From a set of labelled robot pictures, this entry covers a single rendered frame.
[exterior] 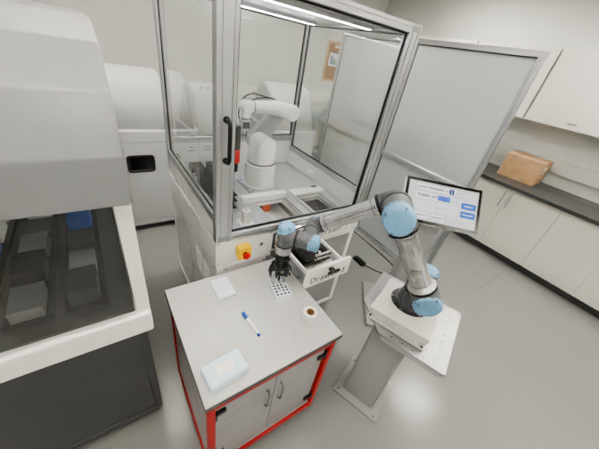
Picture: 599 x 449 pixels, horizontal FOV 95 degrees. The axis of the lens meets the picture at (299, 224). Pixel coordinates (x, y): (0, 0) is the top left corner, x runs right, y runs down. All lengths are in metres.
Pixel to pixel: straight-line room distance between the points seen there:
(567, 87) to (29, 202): 4.33
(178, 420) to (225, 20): 1.88
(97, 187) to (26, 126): 0.17
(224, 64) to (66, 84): 0.48
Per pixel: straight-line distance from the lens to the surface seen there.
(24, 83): 0.87
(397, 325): 1.42
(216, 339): 1.26
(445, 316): 1.70
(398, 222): 1.04
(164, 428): 1.96
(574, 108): 4.23
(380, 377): 1.84
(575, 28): 4.75
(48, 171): 0.86
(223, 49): 1.11
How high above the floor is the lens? 1.80
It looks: 32 degrees down
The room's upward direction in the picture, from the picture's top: 11 degrees clockwise
